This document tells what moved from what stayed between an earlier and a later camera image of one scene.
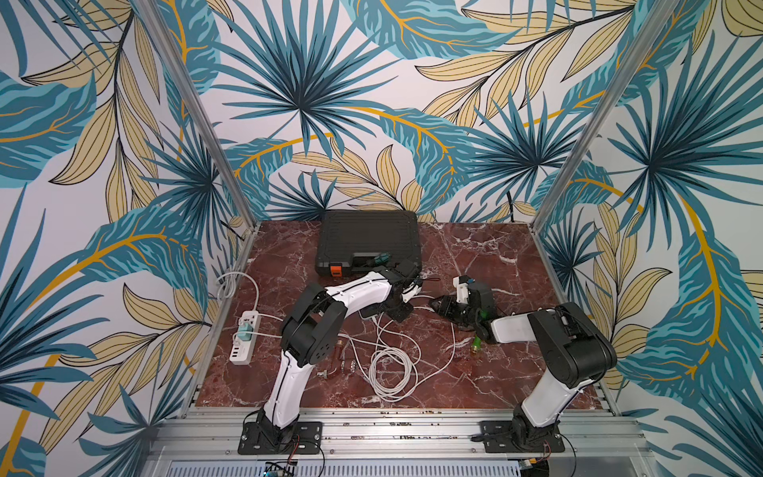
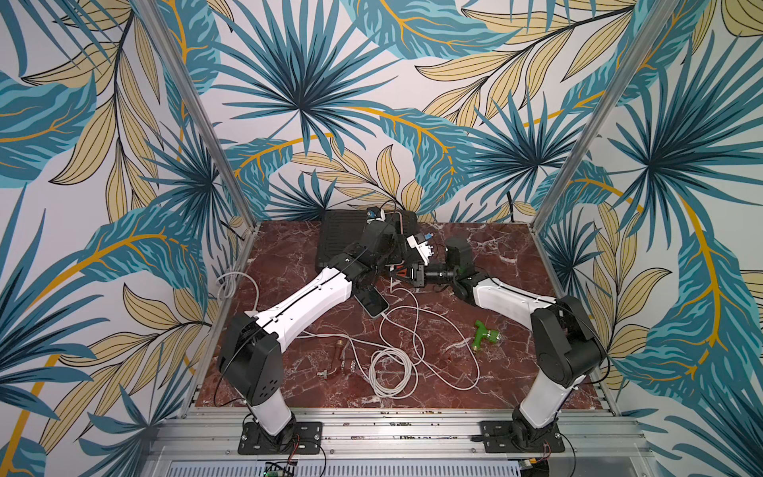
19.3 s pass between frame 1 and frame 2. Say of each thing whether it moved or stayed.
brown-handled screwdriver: stayed
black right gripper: moved
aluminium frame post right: stayed
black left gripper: moved
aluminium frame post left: stayed
